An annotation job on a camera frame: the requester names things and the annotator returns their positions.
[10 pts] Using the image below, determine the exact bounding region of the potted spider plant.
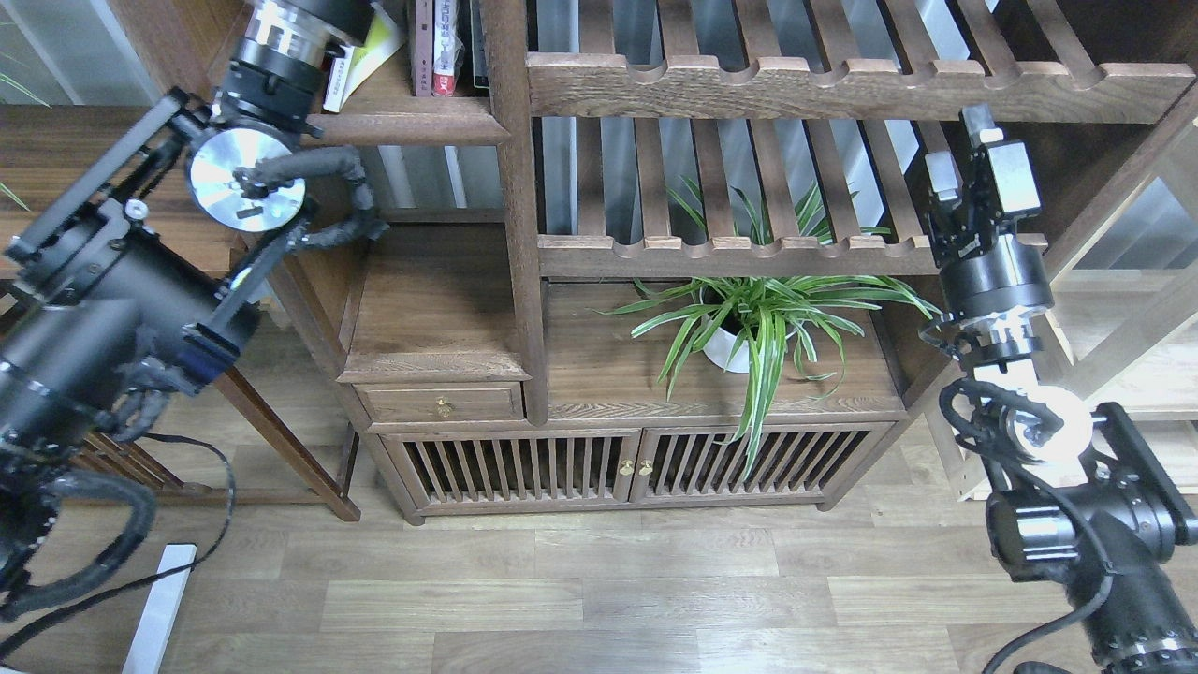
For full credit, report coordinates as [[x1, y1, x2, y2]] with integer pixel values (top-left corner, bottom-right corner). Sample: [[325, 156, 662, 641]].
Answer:
[[599, 174, 943, 478]]

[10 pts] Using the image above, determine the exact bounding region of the dark wooden bookshelf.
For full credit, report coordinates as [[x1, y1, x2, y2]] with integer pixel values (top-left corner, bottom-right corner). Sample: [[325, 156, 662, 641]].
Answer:
[[277, 1, 1194, 523]]

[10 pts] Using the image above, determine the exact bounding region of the right slatted cabinet door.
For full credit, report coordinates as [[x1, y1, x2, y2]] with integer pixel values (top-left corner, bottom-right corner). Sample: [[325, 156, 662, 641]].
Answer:
[[617, 423, 891, 509]]

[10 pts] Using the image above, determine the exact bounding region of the left slatted cabinet door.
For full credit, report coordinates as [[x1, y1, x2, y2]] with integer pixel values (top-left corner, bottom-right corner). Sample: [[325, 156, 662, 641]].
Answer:
[[381, 430, 641, 516]]

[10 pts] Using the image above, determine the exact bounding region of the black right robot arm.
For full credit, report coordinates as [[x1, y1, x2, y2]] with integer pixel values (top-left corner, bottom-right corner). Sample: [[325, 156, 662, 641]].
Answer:
[[920, 104, 1197, 673]]

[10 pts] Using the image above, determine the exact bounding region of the dark wooden side table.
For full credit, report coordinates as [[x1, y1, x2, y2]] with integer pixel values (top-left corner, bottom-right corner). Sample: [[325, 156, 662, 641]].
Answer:
[[1, 104, 361, 521]]

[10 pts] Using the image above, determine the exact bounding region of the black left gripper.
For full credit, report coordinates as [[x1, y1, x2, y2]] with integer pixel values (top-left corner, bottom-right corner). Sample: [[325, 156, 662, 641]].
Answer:
[[246, 1, 375, 47]]

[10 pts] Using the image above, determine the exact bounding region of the dark wooden slatted rack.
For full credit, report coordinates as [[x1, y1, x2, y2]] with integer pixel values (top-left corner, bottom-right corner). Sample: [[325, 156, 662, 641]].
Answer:
[[71, 432, 226, 505]]

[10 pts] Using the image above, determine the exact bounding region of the upright red white book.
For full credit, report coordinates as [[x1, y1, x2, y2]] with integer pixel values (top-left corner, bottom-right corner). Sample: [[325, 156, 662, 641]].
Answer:
[[431, 0, 462, 97]]

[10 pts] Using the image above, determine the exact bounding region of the upright pink spine book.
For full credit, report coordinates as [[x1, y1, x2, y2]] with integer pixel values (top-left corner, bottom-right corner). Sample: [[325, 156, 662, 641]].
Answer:
[[409, 0, 436, 97]]

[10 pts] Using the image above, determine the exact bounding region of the yellow green book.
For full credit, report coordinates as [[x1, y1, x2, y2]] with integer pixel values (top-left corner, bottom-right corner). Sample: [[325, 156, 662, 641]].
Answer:
[[322, 1, 406, 113]]

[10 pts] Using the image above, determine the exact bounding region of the slatted cabinet door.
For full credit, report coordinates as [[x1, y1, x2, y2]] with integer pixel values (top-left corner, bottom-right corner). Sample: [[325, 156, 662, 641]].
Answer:
[[381, 430, 641, 516], [617, 423, 891, 509]]

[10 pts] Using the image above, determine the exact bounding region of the upright dark book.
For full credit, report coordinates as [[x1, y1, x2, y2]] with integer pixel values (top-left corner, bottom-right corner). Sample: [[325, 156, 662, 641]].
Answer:
[[468, 0, 490, 90]]

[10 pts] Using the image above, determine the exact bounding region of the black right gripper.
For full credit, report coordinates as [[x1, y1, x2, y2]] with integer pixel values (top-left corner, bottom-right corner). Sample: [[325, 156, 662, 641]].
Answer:
[[925, 103, 1054, 332]]

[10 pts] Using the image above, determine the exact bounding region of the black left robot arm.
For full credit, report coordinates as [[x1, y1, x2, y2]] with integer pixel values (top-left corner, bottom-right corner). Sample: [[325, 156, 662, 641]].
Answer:
[[4, 1, 387, 655]]

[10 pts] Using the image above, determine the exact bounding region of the light wooden shelf unit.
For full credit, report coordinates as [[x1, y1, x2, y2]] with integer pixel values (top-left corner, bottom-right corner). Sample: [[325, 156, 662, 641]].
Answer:
[[922, 122, 1198, 500]]

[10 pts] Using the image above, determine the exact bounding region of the white metal leg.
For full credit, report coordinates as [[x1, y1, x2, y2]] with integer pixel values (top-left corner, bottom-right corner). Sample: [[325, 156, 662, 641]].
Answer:
[[123, 570, 190, 673]]

